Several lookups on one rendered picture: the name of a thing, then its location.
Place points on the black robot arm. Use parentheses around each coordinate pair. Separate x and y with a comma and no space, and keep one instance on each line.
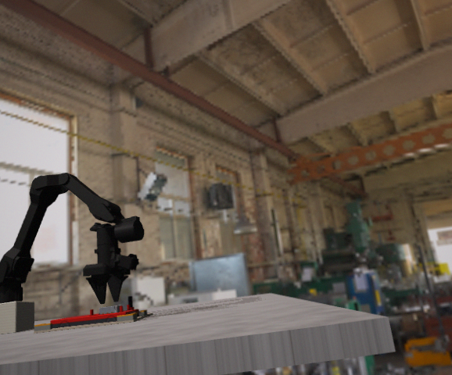
(16,262)

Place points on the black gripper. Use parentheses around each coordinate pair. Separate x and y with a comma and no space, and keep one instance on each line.
(103,273)

